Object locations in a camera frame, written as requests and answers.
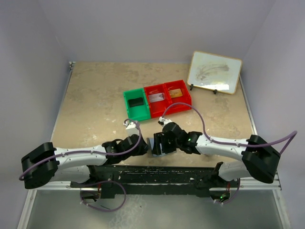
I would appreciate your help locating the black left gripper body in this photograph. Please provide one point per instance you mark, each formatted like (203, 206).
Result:
(140, 150)

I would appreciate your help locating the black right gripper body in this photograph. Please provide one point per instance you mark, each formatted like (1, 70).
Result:
(168, 145)

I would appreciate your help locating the grey leather card holder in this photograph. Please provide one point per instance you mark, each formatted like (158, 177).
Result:
(168, 147)

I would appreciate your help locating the green bin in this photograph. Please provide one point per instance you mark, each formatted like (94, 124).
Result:
(138, 113)

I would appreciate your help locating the red bin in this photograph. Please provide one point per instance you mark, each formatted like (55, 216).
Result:
(157, 109)
(185, 99)

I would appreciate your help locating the black VIP credit card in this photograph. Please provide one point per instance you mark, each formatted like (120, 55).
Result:
(136, 100)

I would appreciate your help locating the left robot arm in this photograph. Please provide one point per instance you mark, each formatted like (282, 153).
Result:
(47, 163)

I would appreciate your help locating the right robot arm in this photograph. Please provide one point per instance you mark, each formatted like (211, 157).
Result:
(252, 156)

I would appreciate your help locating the silver card in bin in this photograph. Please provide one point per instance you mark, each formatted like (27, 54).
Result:
(156, 97)

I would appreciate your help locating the black card in bin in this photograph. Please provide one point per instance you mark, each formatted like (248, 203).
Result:
(135, 104)

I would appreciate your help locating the gold card in bin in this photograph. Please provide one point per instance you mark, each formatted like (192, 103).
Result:
(175, 93)

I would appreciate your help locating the black whiteboard stand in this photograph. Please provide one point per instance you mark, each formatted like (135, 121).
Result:
(215, 91)

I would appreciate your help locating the yellow framed whiteboard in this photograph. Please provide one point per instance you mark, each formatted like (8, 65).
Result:
(213, 71)

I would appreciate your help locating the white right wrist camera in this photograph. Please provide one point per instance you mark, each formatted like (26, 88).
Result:
(164, 121)

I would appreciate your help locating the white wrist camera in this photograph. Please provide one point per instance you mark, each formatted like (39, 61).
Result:
(131, 127)
(164, 121)

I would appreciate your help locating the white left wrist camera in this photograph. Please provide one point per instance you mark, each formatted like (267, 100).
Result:
(131, 127)

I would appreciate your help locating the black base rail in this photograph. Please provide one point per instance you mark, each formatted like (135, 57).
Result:
(145, 180)

